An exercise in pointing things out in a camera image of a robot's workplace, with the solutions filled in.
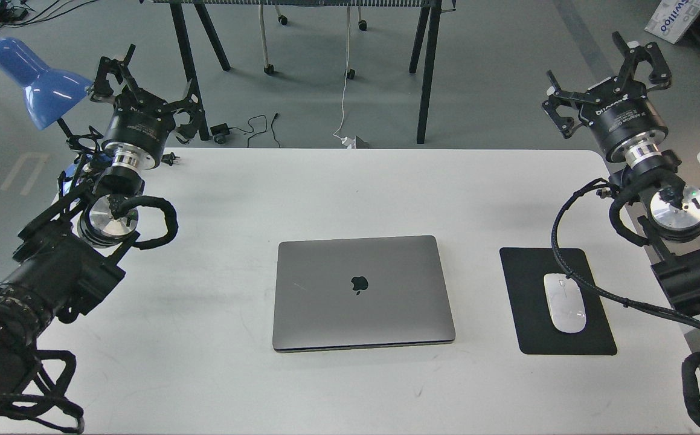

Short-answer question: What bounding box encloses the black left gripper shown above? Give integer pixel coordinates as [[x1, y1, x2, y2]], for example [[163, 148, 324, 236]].
[[88, 44, 205, 170]]

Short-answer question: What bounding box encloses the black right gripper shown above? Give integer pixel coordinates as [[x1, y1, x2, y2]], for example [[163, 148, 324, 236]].
[[542, 31, 673, 163]]

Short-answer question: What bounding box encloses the grey laptop computer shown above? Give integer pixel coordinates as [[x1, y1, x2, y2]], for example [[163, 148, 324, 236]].
[[272, 235, 457, 352]]

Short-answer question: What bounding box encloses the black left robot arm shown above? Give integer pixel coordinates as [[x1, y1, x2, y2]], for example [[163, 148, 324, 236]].
[[0, 37, 204, 434]]

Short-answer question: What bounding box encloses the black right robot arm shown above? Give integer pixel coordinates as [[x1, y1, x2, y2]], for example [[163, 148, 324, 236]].
[[541, 32, 700, 428]]

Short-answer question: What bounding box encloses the blue desk lamp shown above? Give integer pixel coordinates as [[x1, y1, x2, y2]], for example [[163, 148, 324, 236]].
[[0, 37, 92, 138]]

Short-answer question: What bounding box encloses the white cardboard box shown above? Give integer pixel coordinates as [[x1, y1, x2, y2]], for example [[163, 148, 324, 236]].
[[644, 1, 700, 44]]

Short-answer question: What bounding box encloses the rolling chair base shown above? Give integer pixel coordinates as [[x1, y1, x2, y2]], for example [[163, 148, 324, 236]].
[[257, 1, 367, 82]]

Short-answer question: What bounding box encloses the black mouse pad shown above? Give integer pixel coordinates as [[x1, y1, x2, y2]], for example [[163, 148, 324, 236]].
[[499, 247, 617, 356]]

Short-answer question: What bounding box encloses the black trestle table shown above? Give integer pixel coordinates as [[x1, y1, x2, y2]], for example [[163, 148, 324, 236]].
[[164, 1, 457, 145]]

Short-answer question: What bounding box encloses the white computer mouse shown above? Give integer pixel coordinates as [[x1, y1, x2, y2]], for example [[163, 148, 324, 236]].
[[543, 273, 587, 334]]

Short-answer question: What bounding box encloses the black power adapter with cable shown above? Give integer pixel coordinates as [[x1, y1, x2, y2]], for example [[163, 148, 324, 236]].
[[209, 112, 283, 149]]

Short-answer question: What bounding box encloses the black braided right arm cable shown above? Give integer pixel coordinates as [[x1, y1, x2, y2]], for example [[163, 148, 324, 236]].
[[552, 178, 700, 348]]

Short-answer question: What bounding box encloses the black cable bundle on floor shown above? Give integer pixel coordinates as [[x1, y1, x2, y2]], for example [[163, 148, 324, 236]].
[[0, 0, 100, 54]]

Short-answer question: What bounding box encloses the white charger cable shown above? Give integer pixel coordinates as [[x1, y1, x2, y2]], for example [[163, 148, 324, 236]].
[[333, 0, 358, 149]]

